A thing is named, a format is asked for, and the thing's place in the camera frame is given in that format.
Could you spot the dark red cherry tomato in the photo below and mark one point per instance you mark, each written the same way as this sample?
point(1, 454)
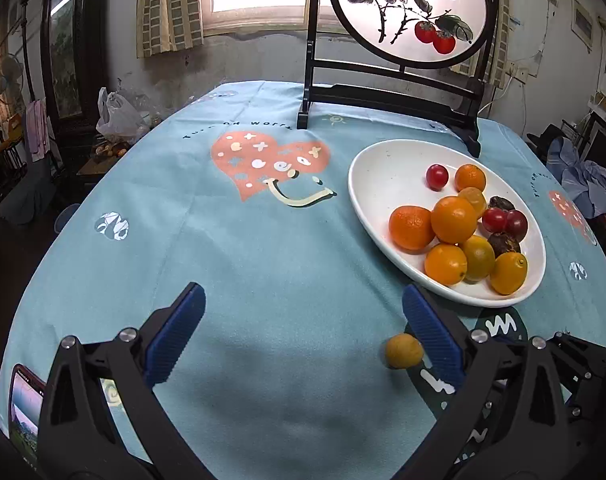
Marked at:
point(517, 223)

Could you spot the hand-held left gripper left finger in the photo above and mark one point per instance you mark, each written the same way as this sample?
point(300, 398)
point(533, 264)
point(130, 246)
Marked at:
point(175, 337)

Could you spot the yellow spotted citrus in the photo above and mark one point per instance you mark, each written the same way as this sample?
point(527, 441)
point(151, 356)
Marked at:
point(477, 198)

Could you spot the standing electric fan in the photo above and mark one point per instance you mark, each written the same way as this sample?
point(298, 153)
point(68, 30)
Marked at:
point(8, 77)

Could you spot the dark wooden framed cabinet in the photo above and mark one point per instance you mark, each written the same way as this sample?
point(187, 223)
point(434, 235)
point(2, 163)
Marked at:
point(68, 50)

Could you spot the round painted table screen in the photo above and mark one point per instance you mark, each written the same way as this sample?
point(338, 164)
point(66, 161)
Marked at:
point(398, 90)

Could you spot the white oval plate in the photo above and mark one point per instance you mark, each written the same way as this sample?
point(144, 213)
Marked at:
point(393, 175)

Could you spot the small smooth orange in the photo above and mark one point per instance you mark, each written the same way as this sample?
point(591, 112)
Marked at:
point(445, 264)
point(509, 273)

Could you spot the green yellow citrus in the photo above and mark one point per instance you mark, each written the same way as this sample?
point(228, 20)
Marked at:
point(479, 258)

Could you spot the white plastic bag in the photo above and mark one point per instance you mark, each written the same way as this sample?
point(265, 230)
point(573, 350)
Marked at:
point(118, 117)

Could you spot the dark brown water chestnut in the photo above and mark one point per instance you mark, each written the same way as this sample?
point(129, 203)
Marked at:
point(502, 203)
point(506, 243)

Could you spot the small tan longan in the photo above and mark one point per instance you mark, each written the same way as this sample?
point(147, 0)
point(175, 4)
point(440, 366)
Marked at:
point(404, 351)

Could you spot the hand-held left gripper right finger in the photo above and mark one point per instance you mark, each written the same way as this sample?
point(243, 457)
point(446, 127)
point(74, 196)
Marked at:
point(433, 335)

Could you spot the small wooden side table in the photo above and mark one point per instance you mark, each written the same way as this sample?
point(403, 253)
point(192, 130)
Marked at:
point(103, 162)

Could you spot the smartphone with red case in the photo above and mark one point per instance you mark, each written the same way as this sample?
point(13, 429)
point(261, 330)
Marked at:
point(25, 405)

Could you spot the orange mandarin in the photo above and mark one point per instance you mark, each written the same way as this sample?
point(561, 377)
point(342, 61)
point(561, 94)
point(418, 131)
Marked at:
point(470, 178)
point(410, 228)

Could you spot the large smooth orange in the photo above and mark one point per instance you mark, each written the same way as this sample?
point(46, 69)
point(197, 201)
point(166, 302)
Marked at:
point(453, 220)

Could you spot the dark wooden coat stand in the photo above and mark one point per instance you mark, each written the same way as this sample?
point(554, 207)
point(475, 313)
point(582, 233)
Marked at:
point(28, 45)

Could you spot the pink hanging cloth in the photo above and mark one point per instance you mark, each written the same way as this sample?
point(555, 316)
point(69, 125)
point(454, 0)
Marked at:
point(37, 130)

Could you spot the blue plastic basin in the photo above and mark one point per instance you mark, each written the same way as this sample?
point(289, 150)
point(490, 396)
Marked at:
point(66, 216)

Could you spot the white wall socket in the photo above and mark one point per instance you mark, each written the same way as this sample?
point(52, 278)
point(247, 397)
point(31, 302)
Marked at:
point(518, 71)

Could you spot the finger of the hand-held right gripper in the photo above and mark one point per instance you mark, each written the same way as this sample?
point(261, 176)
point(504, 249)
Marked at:
point(590, 435)
point(585, 352)

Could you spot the light blue printed tablecloth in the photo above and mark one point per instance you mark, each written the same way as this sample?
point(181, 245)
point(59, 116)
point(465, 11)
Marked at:
point(283, 260)

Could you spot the pile of blue clothes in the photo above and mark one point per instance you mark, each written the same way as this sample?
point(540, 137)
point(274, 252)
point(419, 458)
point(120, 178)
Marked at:
point(583, 175)

